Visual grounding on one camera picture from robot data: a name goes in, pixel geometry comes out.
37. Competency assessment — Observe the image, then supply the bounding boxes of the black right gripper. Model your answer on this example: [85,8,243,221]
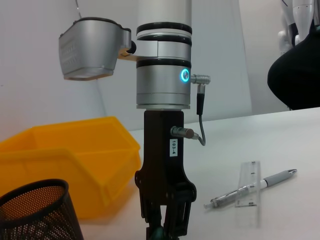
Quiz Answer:
[134,109,198,240]

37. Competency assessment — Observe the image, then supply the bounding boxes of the green plastic wrapper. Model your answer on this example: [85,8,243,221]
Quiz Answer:
[149,219,168,240]

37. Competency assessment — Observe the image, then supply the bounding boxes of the clear plastic ruler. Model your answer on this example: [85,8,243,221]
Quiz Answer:
[234,160,262,209]

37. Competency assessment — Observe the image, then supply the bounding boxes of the clear grey ballpoint pen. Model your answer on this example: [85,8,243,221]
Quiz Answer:
[202,168,298,211]

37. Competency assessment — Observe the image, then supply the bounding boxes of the black mesh pen holder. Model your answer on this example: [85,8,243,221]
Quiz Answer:
[0,178,85,240]

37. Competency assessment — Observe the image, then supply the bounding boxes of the yellow plastic bin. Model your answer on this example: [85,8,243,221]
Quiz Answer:
[0,116,141,221]

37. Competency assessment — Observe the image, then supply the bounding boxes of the black rounded bulky object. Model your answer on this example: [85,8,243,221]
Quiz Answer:
[266,24,320,111]

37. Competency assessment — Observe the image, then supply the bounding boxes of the white humanoid robot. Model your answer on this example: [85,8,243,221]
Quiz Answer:
[277,0,320,56]

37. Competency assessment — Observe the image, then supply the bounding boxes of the right gripper connector cable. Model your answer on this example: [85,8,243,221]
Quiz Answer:
[169,73,212,147]

